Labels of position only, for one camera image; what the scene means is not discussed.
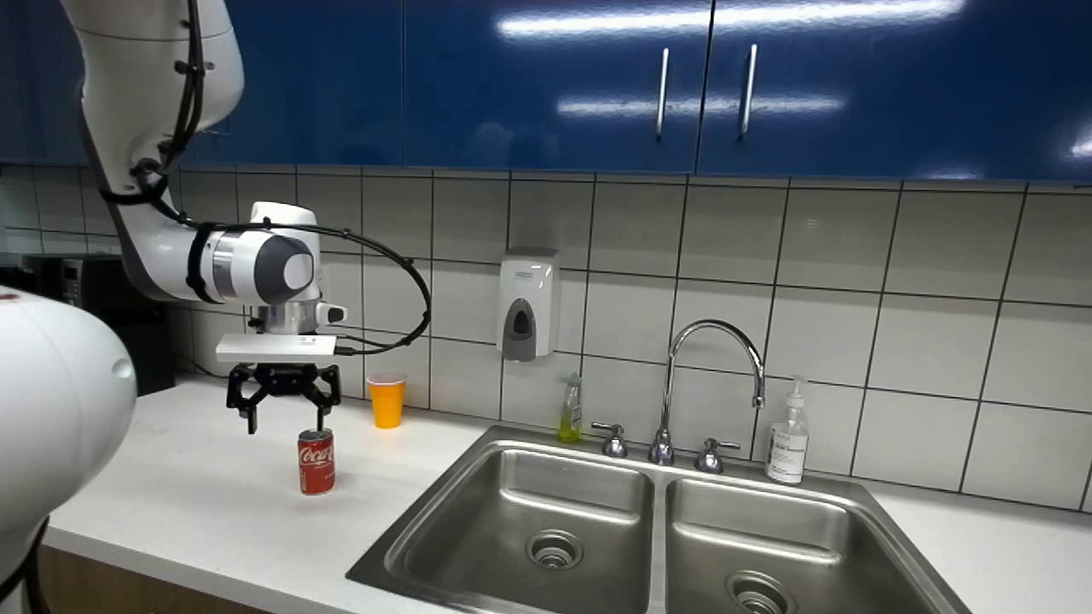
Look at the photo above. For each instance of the black coffee maker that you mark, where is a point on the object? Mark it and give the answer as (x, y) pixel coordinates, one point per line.
(142, 344)

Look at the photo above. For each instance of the red Coca-Cola soda can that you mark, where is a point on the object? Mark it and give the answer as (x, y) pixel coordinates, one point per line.
(316, 465)

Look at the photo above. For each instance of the white wall soap dispenser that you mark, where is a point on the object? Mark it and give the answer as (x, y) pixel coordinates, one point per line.
(526, 294)

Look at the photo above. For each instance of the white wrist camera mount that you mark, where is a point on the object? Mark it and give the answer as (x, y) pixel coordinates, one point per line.
(279, 349)

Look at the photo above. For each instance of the wooden base cabinet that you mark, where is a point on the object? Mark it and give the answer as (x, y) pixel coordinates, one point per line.
(138, 585)

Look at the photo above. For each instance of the green dish soap bottle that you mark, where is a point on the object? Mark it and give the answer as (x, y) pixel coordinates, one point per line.
(568, 417)

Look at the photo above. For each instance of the clear pump soap bottle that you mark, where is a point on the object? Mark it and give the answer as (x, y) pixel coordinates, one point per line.
(787, 445)

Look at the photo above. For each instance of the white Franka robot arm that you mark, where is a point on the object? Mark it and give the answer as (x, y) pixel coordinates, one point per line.
(157, 70)

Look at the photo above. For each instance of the orange plastic cup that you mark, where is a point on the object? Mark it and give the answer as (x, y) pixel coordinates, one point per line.
(387, 405)

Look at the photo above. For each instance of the stainless steel double sink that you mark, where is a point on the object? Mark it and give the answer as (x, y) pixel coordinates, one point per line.
(591, 515)

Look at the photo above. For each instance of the metal sink drain strainer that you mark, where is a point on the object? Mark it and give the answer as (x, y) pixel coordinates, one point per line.
(758, 594)
(553, 551)

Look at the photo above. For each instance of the blue glossy wall cabinet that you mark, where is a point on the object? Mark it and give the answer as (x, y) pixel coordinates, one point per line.
(866, 79)

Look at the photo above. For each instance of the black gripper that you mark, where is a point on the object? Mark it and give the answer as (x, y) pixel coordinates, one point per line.
(285, 382)

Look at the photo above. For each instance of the chrome gooseneck faucet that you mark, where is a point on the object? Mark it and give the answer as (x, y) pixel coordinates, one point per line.
(668, 433)

